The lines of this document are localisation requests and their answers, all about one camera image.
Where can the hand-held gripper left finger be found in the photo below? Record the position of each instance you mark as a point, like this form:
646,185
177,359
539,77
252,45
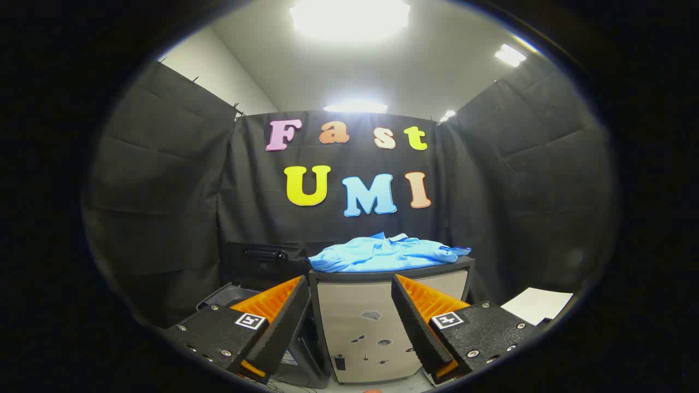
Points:
286,322

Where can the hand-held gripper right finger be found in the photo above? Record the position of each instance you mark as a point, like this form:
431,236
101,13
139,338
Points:
415,327

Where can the grey washing machine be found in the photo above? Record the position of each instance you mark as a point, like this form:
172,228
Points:
306,355

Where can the light blue polo shirt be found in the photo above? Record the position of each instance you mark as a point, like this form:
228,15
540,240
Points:
382,255

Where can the grey cabinet with dark top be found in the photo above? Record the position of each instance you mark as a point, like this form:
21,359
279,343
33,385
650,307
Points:
355,305

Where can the white paper sheet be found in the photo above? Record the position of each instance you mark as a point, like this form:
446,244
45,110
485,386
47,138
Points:
538,304

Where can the black backdrop cloth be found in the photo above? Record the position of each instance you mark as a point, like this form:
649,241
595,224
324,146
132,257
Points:
164,191

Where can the small ceiling light panel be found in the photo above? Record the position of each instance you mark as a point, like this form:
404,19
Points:
509,55
447,115

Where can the long ceiling light panel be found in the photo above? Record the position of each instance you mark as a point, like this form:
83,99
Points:
355,107

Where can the large square ceiling light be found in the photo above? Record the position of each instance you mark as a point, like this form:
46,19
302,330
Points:
349,16

